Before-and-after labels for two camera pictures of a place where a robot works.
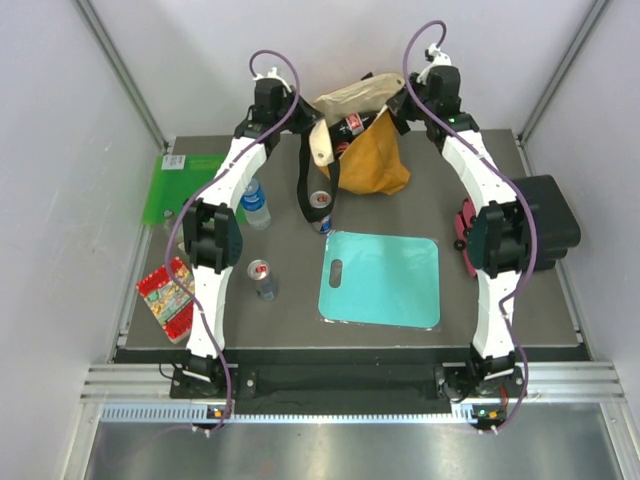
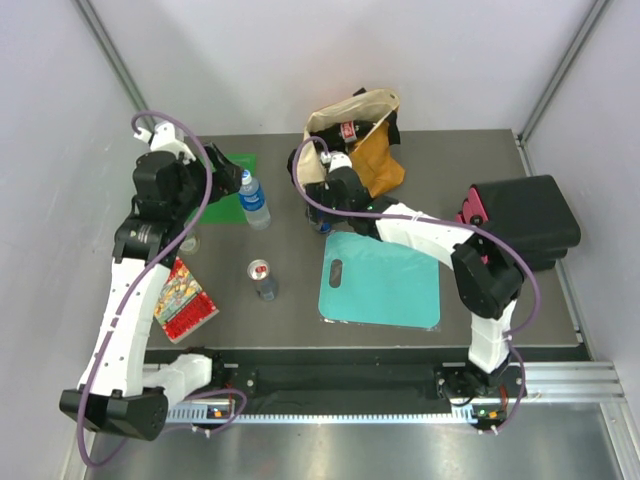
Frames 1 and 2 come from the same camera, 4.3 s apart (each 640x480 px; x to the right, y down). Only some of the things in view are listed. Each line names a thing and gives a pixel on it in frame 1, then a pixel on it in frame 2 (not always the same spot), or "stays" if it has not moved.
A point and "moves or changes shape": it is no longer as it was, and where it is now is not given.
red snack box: (172, 306) stays
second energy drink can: (265, 283) stays
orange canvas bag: (376, 162) moves or changes shape
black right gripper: (399, 105) -> (318, 193)
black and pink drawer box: (555, 223) stays
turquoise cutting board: (389, 280) stays
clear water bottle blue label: (253, 203) stays
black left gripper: (305, 115) -> (228, 176)
